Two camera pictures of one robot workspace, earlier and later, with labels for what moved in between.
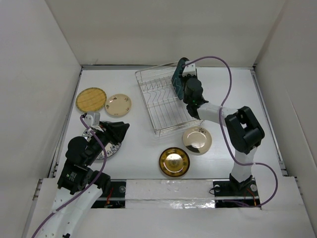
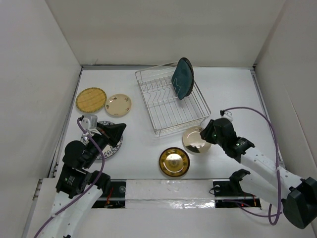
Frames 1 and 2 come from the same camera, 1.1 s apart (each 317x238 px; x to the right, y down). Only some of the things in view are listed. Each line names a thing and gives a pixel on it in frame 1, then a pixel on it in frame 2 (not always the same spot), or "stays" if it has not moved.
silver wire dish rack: [168, 113] stays
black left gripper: [115, 131] stays
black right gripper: [184, 78] -> [206, 133]
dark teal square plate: [177, 81] stays
